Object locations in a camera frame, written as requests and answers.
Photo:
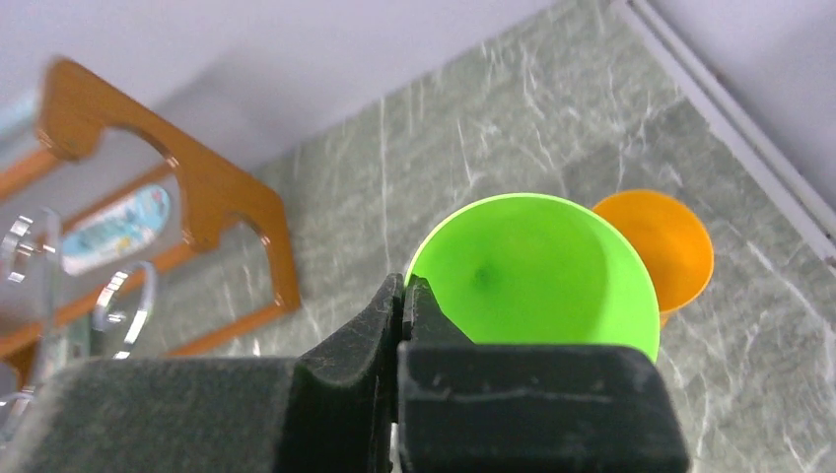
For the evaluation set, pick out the orange plastic wine glass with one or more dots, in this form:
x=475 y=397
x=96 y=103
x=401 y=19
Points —
x=671 y=240

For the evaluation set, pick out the orange wooden shelf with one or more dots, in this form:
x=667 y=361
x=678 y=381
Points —
x=115 y=197

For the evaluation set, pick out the blue toothbrush package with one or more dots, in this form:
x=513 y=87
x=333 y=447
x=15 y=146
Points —
x=123 y=228

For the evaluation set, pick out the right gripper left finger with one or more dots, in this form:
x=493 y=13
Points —
x=329 y=410

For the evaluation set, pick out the green plastic wine glass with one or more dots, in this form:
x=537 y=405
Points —
x=536 y=269

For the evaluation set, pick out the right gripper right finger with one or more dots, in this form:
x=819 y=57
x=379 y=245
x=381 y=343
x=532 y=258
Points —
x=467 y=407

